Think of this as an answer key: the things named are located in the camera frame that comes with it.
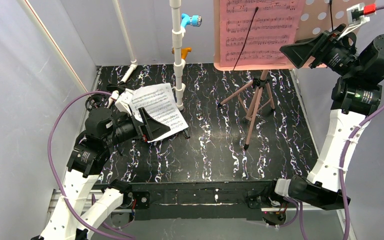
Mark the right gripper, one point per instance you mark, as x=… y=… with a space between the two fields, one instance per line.
x=324 y=48

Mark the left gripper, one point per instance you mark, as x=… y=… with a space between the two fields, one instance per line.
x=141 y=126

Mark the white sheet music page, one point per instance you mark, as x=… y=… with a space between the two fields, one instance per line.
x=157 y=100
x=176 y=125

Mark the pink music stand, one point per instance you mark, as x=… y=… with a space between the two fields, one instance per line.
x=309 y=21

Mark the pink sheet music page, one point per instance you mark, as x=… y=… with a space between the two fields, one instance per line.
x=252 y=31

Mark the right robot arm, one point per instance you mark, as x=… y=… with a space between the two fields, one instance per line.
x=356 y=98

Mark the orange clip on pipe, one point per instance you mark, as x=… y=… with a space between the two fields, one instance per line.
x=184 y=52

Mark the blue clip on pipe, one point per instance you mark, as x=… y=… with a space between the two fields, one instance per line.
x=194 y=20

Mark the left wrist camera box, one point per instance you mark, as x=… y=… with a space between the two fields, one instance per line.
x=121 y=100

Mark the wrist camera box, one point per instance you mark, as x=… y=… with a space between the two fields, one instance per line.
x=358 y=15
x=121 y=100

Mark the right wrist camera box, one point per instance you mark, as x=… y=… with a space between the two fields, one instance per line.
x=358 y=15

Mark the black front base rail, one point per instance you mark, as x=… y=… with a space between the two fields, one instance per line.
x=205 y=200

